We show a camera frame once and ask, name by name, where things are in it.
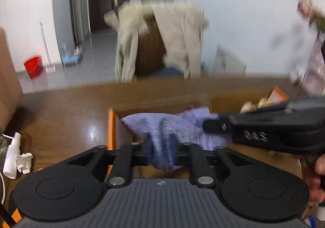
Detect red bucket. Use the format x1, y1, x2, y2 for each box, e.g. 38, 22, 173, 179
24, 56, 43, 79

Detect white cable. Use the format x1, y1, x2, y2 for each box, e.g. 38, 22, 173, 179
0, 173, 7, 204

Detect orange strap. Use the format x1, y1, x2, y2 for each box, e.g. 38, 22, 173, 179
10, 204, 24, 225

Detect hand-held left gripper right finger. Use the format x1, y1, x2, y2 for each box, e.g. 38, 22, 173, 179
170, 135, 254, 189

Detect pink artificial flowers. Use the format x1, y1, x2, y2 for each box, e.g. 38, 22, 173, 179
272, 0, 325, 40

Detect white bottle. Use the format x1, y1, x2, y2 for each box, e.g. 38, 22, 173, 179
3, 132, 21, 180

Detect crumpled white tissue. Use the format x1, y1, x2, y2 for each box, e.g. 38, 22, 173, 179
15, 153, 34, 175

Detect beige coat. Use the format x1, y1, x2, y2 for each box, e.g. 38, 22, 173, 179
104, 0, 210, 83

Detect blue stool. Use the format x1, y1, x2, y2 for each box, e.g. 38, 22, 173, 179
61, 42, 83, 67

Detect pink vase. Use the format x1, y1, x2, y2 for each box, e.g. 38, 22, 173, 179
289, 40, 325, 96

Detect pink hard suitcase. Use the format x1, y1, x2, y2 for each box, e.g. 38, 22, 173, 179
0, 27, 23, 132

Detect blue seat cushion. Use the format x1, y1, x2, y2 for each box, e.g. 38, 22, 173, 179
152, 65, 206, 76

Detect purple cloth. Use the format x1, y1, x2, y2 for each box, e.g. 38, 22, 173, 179
120, 106, 229, 171

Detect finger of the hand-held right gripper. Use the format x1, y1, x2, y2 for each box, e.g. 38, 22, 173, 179
203, 113, 233, 140

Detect person's right hand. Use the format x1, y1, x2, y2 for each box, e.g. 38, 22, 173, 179
300, 154, 325, 207

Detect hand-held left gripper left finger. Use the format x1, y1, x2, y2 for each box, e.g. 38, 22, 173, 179
66, 139, 154, 188

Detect red cardboard box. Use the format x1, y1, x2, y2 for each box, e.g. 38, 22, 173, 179
107, 86, 315, 221

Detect yellow plush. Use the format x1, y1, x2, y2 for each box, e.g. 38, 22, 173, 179
256, 97, 273, 110

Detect wooden chair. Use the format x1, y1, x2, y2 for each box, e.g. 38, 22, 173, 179
134, 16, 206, 77

